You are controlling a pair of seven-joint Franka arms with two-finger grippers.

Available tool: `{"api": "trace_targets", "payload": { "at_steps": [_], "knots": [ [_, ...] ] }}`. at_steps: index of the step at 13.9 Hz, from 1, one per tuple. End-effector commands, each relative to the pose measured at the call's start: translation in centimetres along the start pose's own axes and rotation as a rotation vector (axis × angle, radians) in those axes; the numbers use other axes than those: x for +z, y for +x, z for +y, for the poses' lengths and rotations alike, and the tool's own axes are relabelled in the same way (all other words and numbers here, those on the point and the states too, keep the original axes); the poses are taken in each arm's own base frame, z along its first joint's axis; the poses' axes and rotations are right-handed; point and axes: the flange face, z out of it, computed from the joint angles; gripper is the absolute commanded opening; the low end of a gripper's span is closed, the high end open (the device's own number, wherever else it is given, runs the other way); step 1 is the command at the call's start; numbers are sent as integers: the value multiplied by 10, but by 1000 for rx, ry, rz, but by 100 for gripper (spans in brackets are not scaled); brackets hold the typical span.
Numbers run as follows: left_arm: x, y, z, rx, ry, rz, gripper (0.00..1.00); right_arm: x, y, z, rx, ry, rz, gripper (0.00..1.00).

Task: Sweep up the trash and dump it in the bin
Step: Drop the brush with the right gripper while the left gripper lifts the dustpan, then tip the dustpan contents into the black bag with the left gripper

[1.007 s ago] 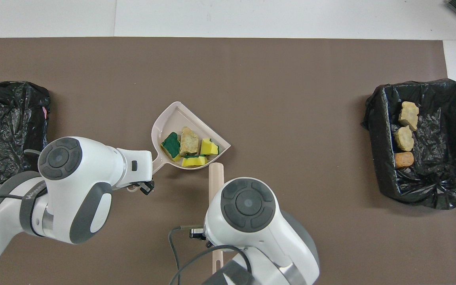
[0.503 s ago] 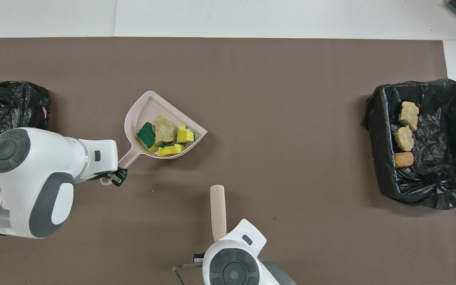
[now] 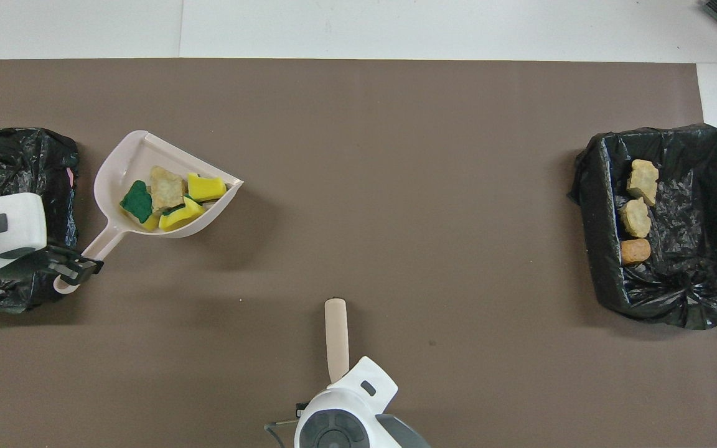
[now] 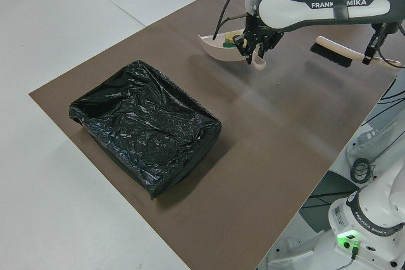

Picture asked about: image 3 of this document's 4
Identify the beige plastic dustpan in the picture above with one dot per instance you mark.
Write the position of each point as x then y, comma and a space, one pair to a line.
119, 171

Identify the black-bagged trash bin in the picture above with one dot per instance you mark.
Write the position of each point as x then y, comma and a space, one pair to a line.
694, 218

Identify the brown table mat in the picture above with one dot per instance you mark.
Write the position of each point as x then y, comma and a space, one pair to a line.
396, 186

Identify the brown bread roll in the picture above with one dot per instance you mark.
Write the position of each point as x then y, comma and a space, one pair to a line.
635, 251

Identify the tan bread piece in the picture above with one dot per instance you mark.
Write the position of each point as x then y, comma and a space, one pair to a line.
635, 218

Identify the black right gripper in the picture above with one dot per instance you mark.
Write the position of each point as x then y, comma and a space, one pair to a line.
301, 410

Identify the pale torn bread piece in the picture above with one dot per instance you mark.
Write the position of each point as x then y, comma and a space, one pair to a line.
643, 180

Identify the striped orange bread piece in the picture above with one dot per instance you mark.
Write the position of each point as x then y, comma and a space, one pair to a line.
167, 188

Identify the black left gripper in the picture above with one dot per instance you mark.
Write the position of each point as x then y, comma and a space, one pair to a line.
63, 258

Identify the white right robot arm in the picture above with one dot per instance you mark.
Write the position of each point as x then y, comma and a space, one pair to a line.
346, 410

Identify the green yellow sponge piece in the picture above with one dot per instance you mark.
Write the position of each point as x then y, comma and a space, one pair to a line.
137, 202
183, 216

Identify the black-bagged bin with pink spot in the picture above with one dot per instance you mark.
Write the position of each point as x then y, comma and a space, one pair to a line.
16, 162

